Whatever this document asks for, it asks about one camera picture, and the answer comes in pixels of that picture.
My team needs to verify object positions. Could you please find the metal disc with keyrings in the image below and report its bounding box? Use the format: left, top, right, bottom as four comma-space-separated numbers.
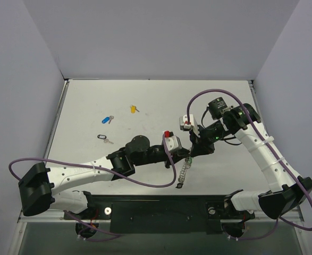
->
178, 157, 192, 183

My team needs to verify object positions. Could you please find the black tag key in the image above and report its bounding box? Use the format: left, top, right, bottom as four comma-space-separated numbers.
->
176, 183, 183, 189
97, 134, 113, 144

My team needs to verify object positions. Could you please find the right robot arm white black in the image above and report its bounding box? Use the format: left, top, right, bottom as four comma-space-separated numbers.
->
181, 97, 312, 219

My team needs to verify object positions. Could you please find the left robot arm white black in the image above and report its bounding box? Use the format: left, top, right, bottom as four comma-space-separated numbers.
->
18, 135, 190, 219

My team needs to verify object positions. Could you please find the yellow tag key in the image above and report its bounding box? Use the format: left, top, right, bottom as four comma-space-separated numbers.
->
130, 105, 139, 114

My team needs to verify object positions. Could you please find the blue tag key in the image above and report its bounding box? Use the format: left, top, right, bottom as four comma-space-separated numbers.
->
102, 115, 114, 124

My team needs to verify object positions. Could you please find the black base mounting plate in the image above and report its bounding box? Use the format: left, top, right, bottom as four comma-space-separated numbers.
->
77, 194, 255, 236

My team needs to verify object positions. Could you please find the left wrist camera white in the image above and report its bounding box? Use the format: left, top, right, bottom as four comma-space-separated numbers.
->
162, 131, 182, 154

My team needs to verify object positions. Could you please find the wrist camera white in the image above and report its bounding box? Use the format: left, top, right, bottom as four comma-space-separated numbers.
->
179, 114, 199, 137
162, 131, 182, 154

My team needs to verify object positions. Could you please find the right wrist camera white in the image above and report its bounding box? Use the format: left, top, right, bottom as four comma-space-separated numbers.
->
179, 114, 199, 137

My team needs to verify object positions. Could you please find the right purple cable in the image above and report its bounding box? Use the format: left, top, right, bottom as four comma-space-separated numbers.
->
187, 89, 312, 241

